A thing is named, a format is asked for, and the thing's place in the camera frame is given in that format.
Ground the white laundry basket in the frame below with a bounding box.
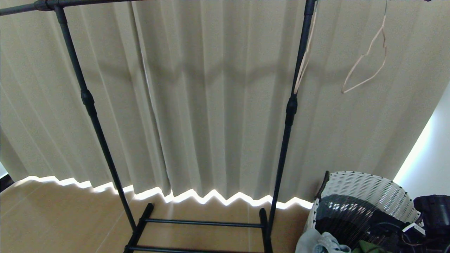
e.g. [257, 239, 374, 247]
[304, 170, 428, 253]

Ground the black clothes rack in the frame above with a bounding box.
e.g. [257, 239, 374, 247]
[0, 0, 432, 253]

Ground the pink clothes hanger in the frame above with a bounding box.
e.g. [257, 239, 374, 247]
[341, 0, 388, 94]
[294, 0, 319, 95]

